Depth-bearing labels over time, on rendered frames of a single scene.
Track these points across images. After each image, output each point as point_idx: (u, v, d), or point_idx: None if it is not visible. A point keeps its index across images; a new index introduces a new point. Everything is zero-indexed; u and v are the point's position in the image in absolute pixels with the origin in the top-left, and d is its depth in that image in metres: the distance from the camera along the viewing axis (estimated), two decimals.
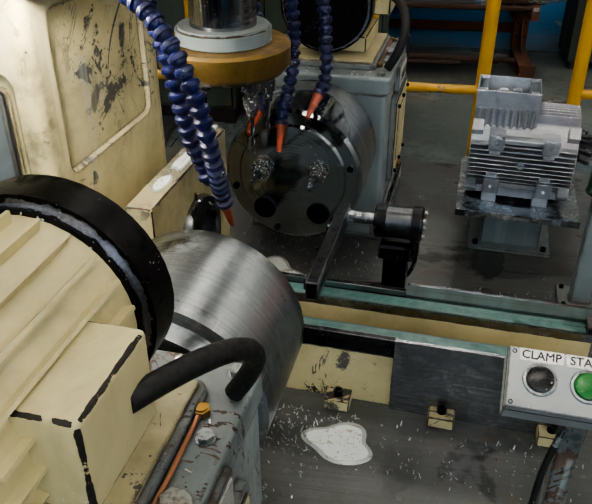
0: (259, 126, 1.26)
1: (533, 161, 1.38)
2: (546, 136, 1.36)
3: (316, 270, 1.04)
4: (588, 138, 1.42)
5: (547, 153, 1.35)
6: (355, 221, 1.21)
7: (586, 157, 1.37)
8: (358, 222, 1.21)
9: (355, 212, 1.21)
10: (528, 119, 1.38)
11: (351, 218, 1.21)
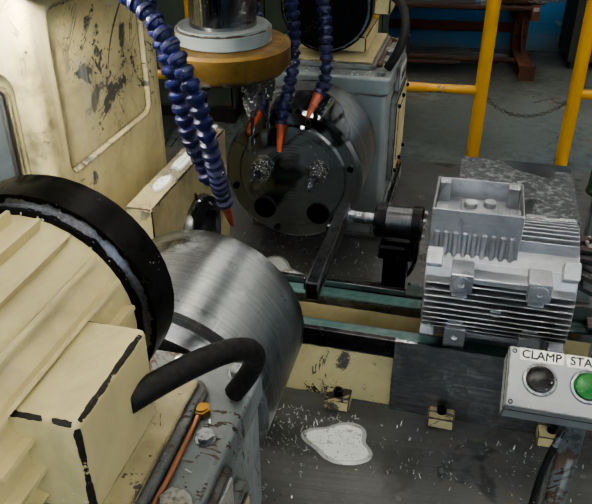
0: (259, 126, 1.26)
1: (513, 307, 0.97)
2: (530, 275, 0.95)
3: (316, 270, 1.04)
4: None
5: (533, 300, 0.94)
6: (355, 221, 1.21)
7: None
8: (358, 222, 1.21)
9: (355, 212, 1.21)
10: (505, 248, 0.97)
11: (351, 218, 1.21)
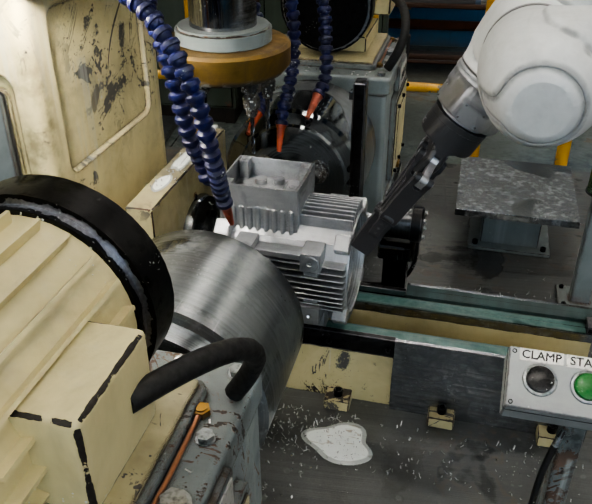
0: (259, 126, 1.26)
1: (293, 276, 1.04)
2: (304, 246, 1.01)
3: None
4: (418, 152, 0.93)
5: (304, 269, 1.01)
6: None
7: (419, 182, 0.87)
8: None
9: (367, 213, 1.20)
10: (285, 221, 1.03)
11: None
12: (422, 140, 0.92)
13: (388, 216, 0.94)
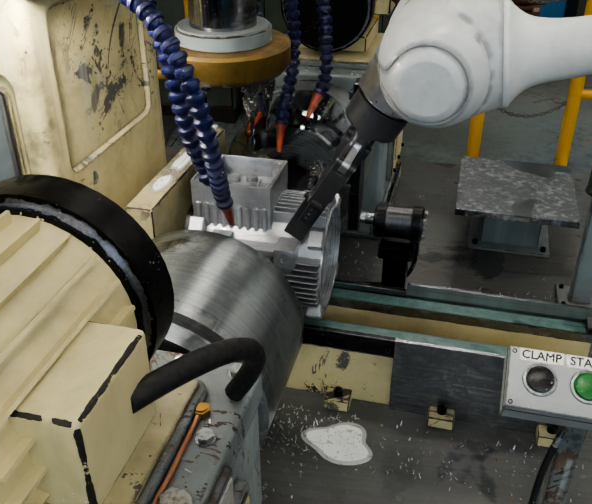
0: (259, 126, 1.26)
1: None
2: (278, 243, 1.02)
3: None
4: None
5: (278, 265, 1.02)
6: (367, 222, 1.20)
7: (341, 167, 0.89)
8: (370, 223, 1.20)
9: (367, 213, 1.20)
10: (258, 218, 1.04)
11: (363, 219, 1.20)
12: (349, 126, 0.94)
13: (316, 201, 0.95)
